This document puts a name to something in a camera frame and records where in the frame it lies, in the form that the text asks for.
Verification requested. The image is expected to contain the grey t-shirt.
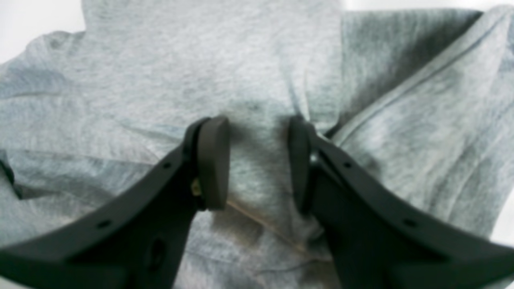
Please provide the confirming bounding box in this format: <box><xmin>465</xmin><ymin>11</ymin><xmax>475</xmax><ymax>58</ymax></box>
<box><xmin>0</xmin><ymin>0</ymin><xmax>513</xmax><ymax>289</ymax></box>

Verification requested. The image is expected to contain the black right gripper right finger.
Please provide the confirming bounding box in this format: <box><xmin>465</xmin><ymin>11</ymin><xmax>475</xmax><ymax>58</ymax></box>
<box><xmin>288</xmin><ymin>116</ymin><xmax>514</xmax><ymax>289</ymax></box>

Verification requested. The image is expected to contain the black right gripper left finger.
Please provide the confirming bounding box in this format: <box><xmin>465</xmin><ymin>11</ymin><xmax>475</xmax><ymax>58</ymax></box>
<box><xmin>1</xmin><ymin>116</ymin><xmax>230</xmax><ymax>289</ymax></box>

